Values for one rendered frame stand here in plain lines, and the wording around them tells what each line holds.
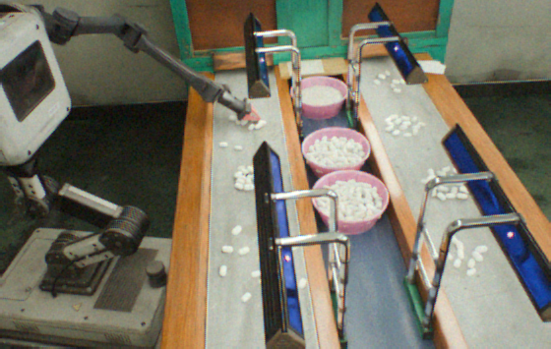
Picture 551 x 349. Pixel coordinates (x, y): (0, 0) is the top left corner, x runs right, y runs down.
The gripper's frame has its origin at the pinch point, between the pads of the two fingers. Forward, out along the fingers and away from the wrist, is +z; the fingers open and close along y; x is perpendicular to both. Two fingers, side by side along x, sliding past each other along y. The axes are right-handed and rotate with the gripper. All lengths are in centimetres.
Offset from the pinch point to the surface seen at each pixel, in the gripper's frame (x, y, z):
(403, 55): -61, -18, 20
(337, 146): -18.5, -23.0, 24.4
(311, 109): -14.0, 6.6, 19.4
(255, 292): 5, -89, -3
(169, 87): 80, 133, -11
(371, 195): -22, -52, 30
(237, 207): 8, -53, -6
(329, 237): -35, -105, -13
